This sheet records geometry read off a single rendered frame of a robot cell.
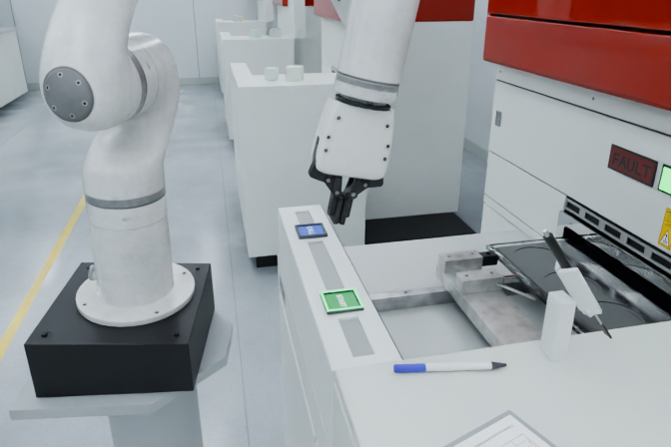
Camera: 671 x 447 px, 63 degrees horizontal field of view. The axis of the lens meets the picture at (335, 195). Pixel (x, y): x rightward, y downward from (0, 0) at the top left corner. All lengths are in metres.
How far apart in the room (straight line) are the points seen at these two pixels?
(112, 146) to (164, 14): 7.83
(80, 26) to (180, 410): 0.66
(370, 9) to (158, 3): 8.04
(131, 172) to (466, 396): 0.55
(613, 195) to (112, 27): 0.93
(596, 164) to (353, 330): 0.65
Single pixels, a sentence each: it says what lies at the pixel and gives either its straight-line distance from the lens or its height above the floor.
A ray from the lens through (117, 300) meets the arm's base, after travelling 0.96.
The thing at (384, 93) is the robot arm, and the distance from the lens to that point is 0.70.
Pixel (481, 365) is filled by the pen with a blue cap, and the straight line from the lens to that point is 0.73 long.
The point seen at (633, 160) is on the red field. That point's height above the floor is 1.11.
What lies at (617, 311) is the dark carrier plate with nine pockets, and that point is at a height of 0.90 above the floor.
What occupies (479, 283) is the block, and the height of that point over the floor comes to 0.90.
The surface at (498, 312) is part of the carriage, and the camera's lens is 1.01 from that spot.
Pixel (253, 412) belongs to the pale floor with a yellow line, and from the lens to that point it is 2.11.
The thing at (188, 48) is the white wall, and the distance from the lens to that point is 8.71.
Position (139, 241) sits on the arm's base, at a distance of 0.90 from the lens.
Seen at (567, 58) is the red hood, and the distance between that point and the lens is 1.22.
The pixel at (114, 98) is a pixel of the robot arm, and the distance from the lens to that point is 0.78.
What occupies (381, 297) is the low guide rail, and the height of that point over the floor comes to 0.85.
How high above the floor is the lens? 1.41
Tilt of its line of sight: 21 degrees down
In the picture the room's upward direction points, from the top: straight up
